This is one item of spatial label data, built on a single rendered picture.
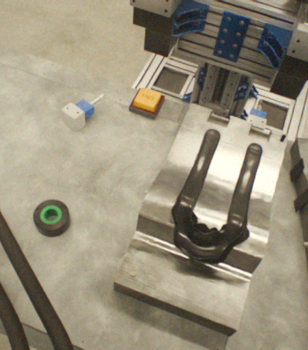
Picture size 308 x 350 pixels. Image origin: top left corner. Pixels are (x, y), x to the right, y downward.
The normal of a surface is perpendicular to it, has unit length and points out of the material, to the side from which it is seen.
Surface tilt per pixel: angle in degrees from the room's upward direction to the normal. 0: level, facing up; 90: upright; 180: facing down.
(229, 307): 0
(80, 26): 0
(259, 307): 0
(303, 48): 90
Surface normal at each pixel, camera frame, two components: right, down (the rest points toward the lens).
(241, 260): -0.34, 0.71
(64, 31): 0.07, -0.54
